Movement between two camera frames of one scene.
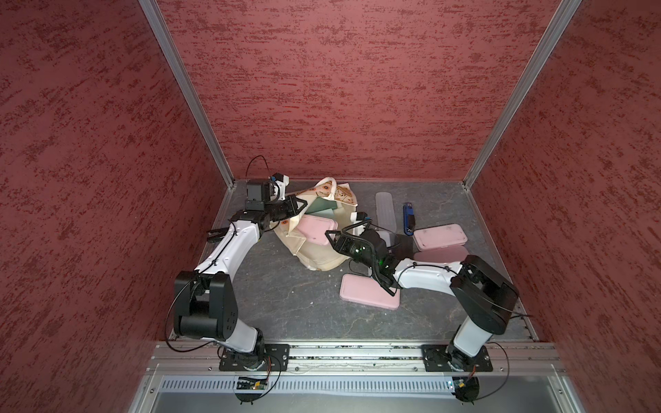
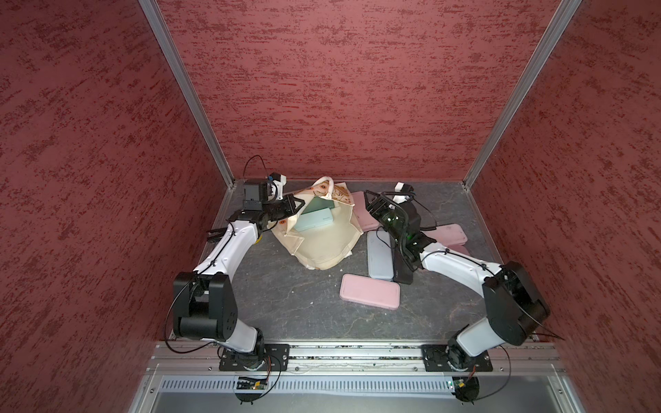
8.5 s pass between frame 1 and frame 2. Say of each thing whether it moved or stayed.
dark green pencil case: stayed
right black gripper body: moved
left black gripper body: stayed
